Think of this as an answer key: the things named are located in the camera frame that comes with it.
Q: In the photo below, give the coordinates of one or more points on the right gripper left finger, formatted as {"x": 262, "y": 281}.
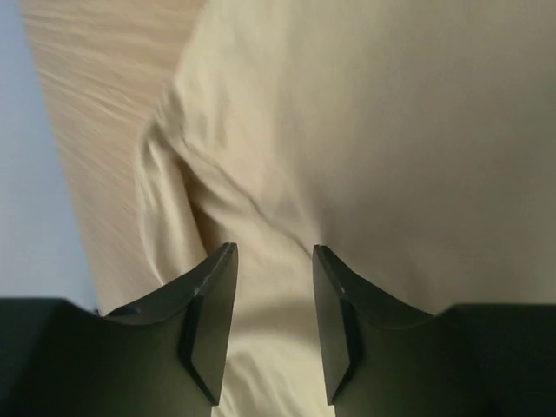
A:
{"x": 161, "y": 355}

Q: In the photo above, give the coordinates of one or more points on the beige t shirt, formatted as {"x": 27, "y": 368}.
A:
{"x": 416, "y": 139}

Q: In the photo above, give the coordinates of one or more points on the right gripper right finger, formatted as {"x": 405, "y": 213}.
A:
{"x": 382, "y": 357}

